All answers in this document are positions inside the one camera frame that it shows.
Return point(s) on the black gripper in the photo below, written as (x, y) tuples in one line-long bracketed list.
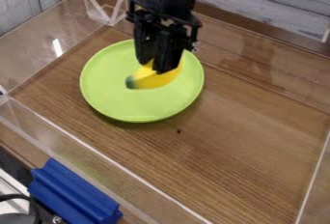
[(154, 15)]

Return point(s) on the yellow toy banana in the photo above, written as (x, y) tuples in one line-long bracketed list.
[(146, 78)]

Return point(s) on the green round plate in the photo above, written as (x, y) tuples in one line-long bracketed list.
[(137, 106)]

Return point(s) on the blue plastic clamp block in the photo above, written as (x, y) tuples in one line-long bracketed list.
[(71, 197)]

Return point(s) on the clear acrylic triangle bracket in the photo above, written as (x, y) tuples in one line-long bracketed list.
[(109, 15)]

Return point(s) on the clear acrylic front wall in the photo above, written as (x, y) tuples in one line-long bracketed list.
[(35, 140)]

